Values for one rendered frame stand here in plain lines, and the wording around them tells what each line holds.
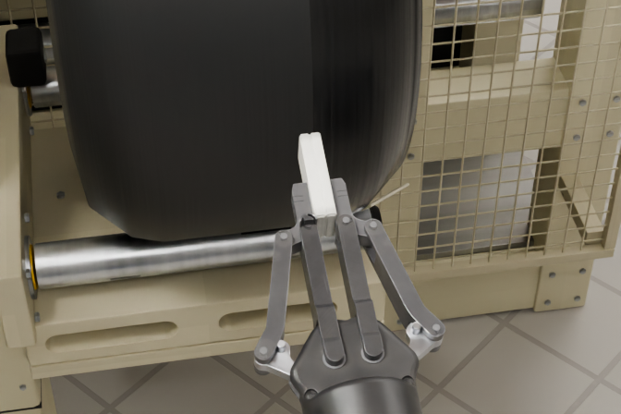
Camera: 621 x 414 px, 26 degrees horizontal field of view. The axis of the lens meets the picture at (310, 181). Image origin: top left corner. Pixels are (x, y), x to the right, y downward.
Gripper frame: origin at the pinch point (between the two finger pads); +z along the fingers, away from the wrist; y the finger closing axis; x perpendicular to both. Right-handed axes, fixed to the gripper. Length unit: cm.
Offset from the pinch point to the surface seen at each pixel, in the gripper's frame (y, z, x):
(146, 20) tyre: 10.5, 13.6, -3.4
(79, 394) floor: 27, 48, 137
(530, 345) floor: -53, 46, 136
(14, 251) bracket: 24.5, 14.9, 29.4
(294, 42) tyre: -0.3, 12.1, -0.9
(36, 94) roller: 22, 41, 41
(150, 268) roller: 12.3, 14.0, 34.1
